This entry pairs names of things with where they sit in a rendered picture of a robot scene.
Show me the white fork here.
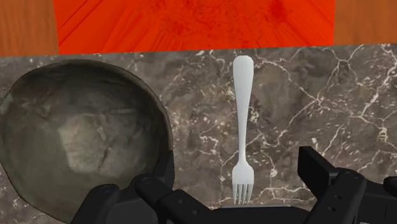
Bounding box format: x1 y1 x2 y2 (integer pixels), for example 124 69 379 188
231 55 255 206

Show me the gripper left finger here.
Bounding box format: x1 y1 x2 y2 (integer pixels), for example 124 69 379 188
70 150 215 224

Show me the grey stone bowl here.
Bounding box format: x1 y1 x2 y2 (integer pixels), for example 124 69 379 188
0 59 174 223

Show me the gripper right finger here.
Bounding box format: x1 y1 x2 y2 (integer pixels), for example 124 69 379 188
296 146 397 224

